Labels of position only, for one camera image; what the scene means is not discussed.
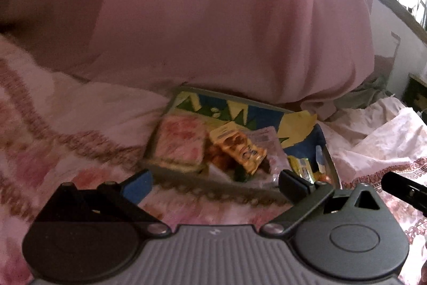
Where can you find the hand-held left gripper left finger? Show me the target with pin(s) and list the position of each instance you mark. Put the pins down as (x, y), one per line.
(138, 186)

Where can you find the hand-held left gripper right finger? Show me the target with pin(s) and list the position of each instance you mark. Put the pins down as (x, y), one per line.
(293, 186)

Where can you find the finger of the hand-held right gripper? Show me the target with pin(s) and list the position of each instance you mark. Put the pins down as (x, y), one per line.
(403, 190)

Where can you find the yellow snack packet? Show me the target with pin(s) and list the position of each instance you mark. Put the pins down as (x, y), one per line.
(300, 167)

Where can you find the orange dried fruit packet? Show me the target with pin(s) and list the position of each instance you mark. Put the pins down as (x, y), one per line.
(268, 139)

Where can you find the white red-print tray packet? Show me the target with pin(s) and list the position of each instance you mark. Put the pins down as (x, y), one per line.
(180, 138)

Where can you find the golden cracker packet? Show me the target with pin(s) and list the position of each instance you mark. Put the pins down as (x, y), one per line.
(238, 148)

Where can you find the grey box with yellow-blue lining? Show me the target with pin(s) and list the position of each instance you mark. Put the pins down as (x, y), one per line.
(267, 111)

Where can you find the pink floral blanket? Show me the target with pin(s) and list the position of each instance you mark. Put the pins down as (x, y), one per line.
(66, 138)

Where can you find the dark wooden furniture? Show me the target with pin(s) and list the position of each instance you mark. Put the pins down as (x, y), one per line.
(417, 89)

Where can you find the grey-green cloth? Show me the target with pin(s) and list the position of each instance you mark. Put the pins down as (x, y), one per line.
(365, 91)

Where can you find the pink plain duvet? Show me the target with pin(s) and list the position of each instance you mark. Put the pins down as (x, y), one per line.
(200, 14)

